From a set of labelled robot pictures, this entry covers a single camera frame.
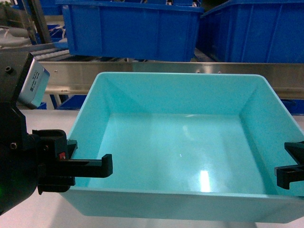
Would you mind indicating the roller conveyor track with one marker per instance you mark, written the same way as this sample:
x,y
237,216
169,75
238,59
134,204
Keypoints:
x,y
42,51

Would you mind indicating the large blue bin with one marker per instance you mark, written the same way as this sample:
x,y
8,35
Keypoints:
x,y
254,31
131,29

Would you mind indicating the stainless steel shelf rail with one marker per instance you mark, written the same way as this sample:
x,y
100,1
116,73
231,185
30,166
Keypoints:
x,y
77,77

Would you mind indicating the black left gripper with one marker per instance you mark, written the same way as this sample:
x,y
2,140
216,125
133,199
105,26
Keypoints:
x,y
19,150

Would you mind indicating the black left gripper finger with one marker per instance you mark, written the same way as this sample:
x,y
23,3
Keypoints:
x,y
102,168
296,151

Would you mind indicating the large blue bin right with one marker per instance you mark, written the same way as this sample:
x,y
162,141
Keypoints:
x,y
254,31

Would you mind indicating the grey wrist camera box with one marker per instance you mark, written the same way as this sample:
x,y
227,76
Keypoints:
x,y
34,87

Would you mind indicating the teal plastic bin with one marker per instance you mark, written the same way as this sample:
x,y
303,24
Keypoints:
x,y
186,146

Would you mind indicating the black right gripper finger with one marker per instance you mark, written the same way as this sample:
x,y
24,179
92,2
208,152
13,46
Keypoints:
x,y
288,174

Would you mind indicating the large blue bin centre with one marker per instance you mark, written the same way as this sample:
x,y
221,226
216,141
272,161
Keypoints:
x,y
131,29

